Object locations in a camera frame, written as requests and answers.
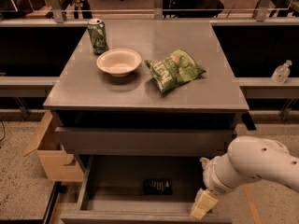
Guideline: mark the open middle drawer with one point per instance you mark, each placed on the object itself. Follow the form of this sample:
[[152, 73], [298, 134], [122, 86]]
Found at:
[[112, 192]]

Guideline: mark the metal railing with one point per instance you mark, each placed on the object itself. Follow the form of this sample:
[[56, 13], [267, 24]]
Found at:
[[82, 10]]

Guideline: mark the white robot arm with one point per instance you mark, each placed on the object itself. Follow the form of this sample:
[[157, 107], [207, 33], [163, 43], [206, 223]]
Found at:
[[247, 160]]

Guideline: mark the grey drawer cabinet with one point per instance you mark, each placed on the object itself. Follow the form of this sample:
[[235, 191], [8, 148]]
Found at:
[[85, 97]]

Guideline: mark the clear sanitizer bottle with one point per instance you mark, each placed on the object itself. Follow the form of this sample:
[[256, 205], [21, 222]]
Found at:
[[282, 72]]

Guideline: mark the black office chair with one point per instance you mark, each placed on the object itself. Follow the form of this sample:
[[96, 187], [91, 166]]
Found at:
[[192, 8]]

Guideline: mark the cardboard box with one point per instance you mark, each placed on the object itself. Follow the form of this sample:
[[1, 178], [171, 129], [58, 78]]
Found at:
[[57, 164]]

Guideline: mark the closed top drawer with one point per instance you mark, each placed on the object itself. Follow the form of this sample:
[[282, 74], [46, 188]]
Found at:
[[144, 142]]

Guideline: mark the green chip bag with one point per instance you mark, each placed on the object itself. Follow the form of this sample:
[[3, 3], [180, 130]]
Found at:
[[177, 69]]

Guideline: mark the black rxbar chocolate bar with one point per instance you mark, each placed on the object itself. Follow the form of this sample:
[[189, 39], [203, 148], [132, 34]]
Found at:
[[157, 187]]

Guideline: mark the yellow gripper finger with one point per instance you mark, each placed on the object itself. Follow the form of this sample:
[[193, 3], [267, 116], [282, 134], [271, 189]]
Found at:
[[205, 200], [197, 212]]

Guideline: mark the white paper bowl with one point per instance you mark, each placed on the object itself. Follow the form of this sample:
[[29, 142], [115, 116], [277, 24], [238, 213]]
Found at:
[[119, 62]]

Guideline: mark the green soda can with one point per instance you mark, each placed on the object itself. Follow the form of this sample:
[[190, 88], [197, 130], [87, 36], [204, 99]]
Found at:
[[98, 36]]

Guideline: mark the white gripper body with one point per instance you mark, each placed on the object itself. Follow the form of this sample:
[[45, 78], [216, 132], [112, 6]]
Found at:
[[209, 175]]

